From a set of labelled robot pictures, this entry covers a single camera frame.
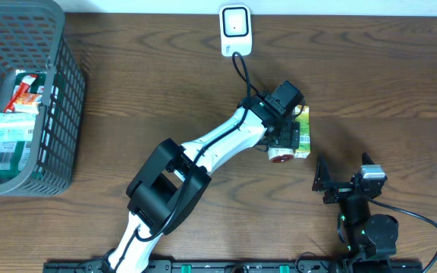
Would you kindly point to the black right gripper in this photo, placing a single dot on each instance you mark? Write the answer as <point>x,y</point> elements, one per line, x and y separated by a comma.
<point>323,182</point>

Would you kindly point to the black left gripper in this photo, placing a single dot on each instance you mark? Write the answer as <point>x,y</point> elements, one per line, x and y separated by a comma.
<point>294,141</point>

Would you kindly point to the green juice carton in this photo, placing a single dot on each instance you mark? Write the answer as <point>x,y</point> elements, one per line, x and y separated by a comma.
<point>303,119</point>

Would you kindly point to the green lid spice jar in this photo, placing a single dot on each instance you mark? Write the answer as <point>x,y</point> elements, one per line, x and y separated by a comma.
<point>280,155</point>

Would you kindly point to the orange tissue packet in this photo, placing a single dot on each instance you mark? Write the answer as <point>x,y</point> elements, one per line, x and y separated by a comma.
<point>27,103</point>

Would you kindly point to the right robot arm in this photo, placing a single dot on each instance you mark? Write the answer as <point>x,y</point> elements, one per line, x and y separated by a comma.
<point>371,238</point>

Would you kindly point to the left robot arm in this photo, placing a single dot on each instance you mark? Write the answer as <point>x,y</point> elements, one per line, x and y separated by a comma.
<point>174,177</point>

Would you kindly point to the white barcode scanner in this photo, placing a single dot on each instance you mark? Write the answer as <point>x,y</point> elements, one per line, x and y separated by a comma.
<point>235,30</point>

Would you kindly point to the green white barcode packet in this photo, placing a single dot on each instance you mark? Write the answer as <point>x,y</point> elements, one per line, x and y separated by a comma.
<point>14,157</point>

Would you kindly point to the red white snack packet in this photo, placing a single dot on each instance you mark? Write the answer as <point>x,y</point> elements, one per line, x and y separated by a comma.
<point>24,87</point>

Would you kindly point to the white teal snack packet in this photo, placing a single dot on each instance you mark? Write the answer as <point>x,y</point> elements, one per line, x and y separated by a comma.
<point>17,127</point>

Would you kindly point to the grey plastic mesh basket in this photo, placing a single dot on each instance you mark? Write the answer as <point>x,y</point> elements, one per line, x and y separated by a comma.
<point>32,41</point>

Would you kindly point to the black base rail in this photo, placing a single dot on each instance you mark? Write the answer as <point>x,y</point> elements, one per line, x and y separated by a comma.
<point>304,265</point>

